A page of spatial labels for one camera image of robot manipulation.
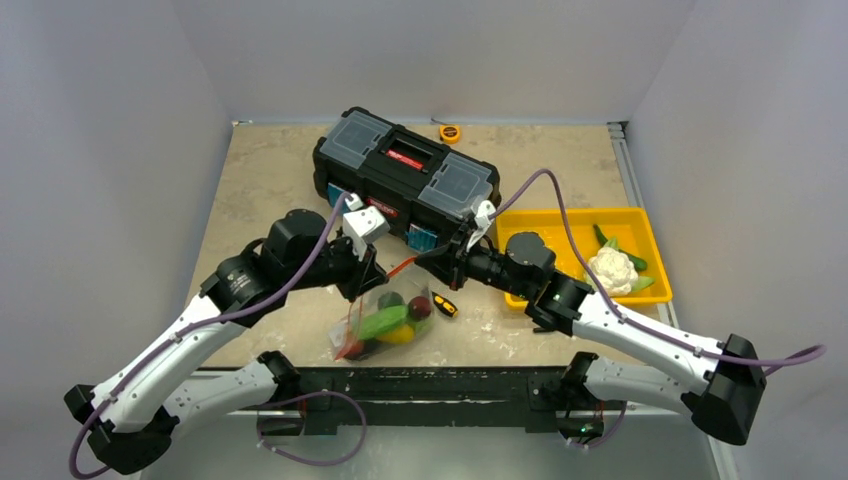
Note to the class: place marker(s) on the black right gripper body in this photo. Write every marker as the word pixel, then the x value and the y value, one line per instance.
pixel 456 263

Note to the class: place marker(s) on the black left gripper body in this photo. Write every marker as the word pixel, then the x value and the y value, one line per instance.
pixel 335 264

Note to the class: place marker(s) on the dark green avocado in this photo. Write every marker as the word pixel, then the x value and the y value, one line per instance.
pixel 390 299

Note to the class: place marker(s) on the clear orange zip top bag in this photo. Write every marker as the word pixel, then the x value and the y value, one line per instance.
pixel 408 280

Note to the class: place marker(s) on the dark red plum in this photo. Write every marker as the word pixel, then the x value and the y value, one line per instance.
pixel 419 309

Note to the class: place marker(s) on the yellow corn cob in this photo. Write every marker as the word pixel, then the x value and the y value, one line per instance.
pixel 401 335

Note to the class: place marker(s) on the red pink peach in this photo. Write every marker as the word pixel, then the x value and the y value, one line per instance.
pixel 354 351

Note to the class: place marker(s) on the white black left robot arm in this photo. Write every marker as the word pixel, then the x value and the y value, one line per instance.
pixel 131 419

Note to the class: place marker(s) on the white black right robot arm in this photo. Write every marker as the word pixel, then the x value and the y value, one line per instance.
pixel 718 384

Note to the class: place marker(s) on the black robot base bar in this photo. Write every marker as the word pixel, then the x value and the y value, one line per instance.
pixel 320 400

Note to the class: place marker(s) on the black yellow screwdriver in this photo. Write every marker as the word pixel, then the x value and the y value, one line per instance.
pixel 444 306

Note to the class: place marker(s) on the black plastic toolbox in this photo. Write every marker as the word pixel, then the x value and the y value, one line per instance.
pixel 423 188

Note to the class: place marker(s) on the white cauliflower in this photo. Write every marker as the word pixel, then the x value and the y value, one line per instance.
pixel 612 271

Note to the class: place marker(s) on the yellow tape measure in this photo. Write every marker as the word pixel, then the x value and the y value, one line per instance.
pixel 449 133

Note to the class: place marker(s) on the yellow plastic tray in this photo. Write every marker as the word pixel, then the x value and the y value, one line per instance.
pixel 630 226

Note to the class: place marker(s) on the green cucumber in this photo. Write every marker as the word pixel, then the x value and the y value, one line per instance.
pixel 639 263

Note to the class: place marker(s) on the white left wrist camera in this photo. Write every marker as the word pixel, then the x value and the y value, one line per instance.
pixel 363 224

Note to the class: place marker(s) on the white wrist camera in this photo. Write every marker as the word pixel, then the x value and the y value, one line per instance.
pixel 482 213
pixel 363 224

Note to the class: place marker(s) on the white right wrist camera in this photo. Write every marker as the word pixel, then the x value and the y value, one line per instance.
pixel 482 213

